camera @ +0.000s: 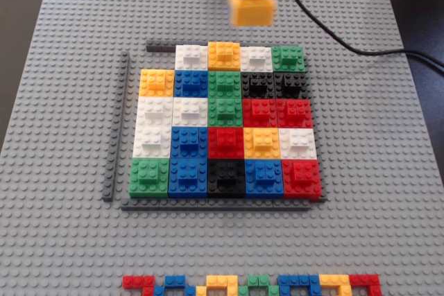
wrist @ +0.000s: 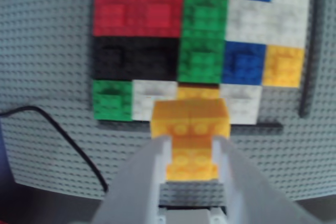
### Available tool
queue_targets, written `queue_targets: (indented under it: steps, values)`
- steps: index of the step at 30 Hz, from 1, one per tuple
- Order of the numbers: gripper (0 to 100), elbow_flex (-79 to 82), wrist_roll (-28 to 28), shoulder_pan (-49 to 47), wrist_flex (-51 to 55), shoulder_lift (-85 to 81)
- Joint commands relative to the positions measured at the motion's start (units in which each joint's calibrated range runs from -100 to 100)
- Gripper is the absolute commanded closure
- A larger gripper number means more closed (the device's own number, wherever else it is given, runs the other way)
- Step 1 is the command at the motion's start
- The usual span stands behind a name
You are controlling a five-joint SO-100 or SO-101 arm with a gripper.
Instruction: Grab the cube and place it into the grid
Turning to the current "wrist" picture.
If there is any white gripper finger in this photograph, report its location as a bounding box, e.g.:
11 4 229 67
212 135 319 224
93 134 173 224

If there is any green lego cube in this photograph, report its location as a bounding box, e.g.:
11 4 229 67
92 79 134 122
177 37 226 83
182 0 229 40

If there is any black lego cube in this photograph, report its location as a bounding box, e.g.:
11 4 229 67
133 37 180 82
92 36 135 81

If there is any red lego cube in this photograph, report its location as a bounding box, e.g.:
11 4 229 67
92 0 140 38
138 0 185 38

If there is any grey lego baseplate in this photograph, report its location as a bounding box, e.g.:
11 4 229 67
0 0 336 201

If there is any black cable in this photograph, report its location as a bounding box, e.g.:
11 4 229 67
0 105 109 194

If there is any dark grey lego wall strip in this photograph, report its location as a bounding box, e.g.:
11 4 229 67
299 0 326 119

